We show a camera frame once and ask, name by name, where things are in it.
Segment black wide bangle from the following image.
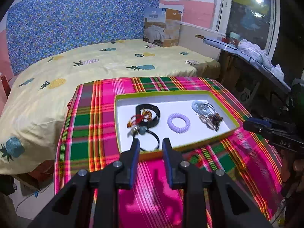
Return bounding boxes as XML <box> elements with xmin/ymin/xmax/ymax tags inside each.
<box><xmin>135</xmin><ymin>104</ymin><xmax>160</xmax><ymax>128</ymax></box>

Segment red cord bracelet in tray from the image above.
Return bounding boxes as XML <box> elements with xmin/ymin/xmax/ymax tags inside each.
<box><xmin>127</xmin><ymin>108</ymin><xmax>154</xmax><ymax>128</ymax></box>

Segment lilac spiral hair tie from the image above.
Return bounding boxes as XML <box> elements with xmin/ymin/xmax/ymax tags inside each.
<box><xmin>166</xmin><ymin>113</ymin><xmax>191</xmax><ymax>135</ymax></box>

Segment teal cup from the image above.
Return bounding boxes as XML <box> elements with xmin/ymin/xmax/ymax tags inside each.
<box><xmin>229</xmin><ymin>31</ymin><xmax>240</xmax><ymax>47</ymax></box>

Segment white crumpled cloth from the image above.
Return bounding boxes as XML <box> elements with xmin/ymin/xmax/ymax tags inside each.
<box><xmin>237</xmin><ymin>39</ymin><xmax>284</xmax><ymax>81</ymax></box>

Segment bedding product cardboard box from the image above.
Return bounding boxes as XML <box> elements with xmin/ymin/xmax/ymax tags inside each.
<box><xmin>143</xmin><ymin>8</ymin><xmax>182</xmax><ymax>47</ymax></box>

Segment yellow pineapple bed sheet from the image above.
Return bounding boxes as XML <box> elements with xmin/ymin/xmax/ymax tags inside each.
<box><xmin>1</xmin><ymin>40</ymin><xmax>220</xmax><ymax>175</ymax></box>

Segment grey checked side table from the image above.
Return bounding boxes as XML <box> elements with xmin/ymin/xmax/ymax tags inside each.
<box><xmin>195</xmin><ymin>35</ymin><xmax>291</xmax><ymax>94</ymax></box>

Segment green rimmed white tray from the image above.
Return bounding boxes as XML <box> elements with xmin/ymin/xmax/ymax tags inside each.
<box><xmin>114</xmin><ymin>91</ymin><xmax>240</xmax><ymax>160</ymax></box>

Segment brown hair clips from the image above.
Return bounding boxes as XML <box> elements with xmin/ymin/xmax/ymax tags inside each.
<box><xmin>196</xmin><ymin>113</ymin><xmax>223</xmax><ymax>132</ymax></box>

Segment blue floral headboard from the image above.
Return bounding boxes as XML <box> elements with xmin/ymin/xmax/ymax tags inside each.
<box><xmin>6</xmin><ymin>0</ymin><xmax>160</xmax><ymax>75</ymax></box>

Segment black hair tie with bead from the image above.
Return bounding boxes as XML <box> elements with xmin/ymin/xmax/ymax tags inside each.
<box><xmin>127</xmin><ymin>125</ymin><xmax>160</xmax><ymax>152</ymax></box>

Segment white window frame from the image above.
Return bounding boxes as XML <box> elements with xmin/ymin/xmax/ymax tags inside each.
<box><xmin>212</xmin><ymin>0</ymin><xmax>281</xmax><ymax>58</ymax></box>

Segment pink green plaid cloth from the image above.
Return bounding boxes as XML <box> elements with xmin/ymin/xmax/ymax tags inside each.
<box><xmin>54</xmin><ymin>77</ymin><xmax>282</xmax><ymax>227</ymax></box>

